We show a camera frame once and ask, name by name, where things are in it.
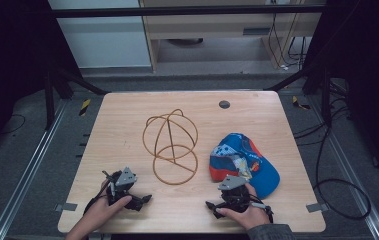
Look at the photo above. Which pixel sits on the black metal stand strut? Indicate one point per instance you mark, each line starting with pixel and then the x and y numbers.
pixel 310 76
pixel 77 80

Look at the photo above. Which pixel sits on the person's right hand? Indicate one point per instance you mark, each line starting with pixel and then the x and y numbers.
pixel 247 215

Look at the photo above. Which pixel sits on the aluminium floor rail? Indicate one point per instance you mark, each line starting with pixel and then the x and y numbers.
pixel 350 176
pixel 27 173

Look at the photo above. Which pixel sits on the grey round table grommet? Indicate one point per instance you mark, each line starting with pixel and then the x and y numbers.
pixel 224 104

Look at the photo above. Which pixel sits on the black metal crossbar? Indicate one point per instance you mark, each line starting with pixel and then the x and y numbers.
pixel 183 11

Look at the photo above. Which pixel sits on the grey metal table bracket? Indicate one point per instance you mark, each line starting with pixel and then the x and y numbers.
pixel 317 207
pixel 66 207

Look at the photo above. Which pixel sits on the blue and red cap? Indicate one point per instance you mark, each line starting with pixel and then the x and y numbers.
pixel 243 160

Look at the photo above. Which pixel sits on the black curtain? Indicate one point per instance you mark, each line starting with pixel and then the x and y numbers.
pixel 13 60
pixel 363 66

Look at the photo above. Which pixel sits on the white cabinet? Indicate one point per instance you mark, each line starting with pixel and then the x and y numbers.
pixel 103 40

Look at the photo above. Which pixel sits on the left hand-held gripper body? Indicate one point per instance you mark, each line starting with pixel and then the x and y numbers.
pixel 125 178

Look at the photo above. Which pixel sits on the light wooden desk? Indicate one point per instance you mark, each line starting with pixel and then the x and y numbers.
pixel 210 26

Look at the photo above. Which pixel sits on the yellow and black tape strip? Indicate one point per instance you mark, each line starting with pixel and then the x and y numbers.
pixel 84 107
pixel 299 103

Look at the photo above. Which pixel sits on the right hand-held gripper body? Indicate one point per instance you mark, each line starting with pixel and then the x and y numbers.
pixel 234 195

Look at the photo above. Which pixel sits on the person's left hand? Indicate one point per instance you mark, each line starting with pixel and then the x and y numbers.
pixel 101 210

